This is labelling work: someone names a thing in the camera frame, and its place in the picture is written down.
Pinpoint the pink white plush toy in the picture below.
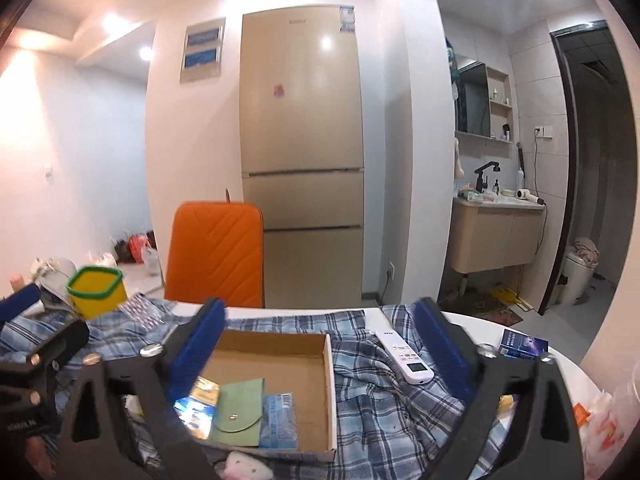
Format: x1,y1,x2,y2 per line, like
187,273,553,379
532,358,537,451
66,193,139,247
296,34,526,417
215,451,274,480

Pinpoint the person's left hand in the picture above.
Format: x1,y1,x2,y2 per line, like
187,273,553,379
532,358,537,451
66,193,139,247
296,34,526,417
13,437,55,480

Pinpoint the small orange packet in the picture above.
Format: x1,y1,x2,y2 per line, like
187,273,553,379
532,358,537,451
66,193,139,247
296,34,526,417
573,403,591,429

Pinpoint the white cloth bag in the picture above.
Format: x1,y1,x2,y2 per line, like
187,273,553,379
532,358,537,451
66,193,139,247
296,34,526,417
29,258,77,304

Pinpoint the gold blue box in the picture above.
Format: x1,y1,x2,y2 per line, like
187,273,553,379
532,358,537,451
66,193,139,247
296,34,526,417
497,394,515,417

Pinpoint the blue white packet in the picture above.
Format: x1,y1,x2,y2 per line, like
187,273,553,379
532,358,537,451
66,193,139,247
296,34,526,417
174,377,220,441

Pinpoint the clear plastic bag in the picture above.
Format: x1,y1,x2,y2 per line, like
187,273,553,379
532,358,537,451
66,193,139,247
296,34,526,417
579,378,639,479

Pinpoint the yellow bin green rim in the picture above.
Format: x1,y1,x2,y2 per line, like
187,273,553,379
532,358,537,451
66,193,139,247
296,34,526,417
66,266,128,321

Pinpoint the green pouch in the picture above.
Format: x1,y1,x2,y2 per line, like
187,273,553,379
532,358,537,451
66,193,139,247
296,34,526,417
208,378,265,448

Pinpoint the silver blister pack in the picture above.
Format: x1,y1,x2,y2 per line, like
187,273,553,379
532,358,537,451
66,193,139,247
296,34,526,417
118,294,164,330

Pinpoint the dark blue box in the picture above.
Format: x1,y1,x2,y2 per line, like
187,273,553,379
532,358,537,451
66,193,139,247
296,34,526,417
499,328,549,360

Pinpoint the blue tissue pack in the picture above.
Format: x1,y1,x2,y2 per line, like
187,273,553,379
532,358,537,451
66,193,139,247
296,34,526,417
258,392,298,451

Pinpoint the red plastic bag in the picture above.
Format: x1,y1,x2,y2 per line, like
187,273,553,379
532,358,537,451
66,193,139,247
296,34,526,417
128,233,149,264

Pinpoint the white remote control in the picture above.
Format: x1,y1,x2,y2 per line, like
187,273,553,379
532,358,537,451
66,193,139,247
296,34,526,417
375,330,435,386

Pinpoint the blue plaid shirt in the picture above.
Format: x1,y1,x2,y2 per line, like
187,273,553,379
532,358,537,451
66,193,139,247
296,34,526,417
1,298,506,479

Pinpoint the open cardboard box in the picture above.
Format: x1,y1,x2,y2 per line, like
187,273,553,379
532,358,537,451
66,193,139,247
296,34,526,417
196,330,337,464

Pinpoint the orange chair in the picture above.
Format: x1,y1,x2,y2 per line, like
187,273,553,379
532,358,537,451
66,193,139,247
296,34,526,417
164,202,265,308

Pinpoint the beige vanity cabinet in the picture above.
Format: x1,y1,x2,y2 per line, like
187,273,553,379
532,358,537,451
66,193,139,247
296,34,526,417
447,197,546,274

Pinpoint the white hair dryer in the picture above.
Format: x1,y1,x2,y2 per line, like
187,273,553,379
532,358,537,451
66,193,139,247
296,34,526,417
516,188,544,206

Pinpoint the black faucet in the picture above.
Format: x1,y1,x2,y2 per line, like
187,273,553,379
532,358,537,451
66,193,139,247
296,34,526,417
474,160,501,194

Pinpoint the beige refrigerator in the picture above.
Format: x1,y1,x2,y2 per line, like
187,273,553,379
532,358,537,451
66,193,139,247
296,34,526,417
240,6,364,309

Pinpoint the grey wall panel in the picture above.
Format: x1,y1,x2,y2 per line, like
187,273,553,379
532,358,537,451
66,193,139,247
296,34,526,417
180,18,226,84

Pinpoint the mirror wall cabinet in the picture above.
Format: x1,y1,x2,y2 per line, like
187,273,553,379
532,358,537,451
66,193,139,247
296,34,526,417
451,54,514,143

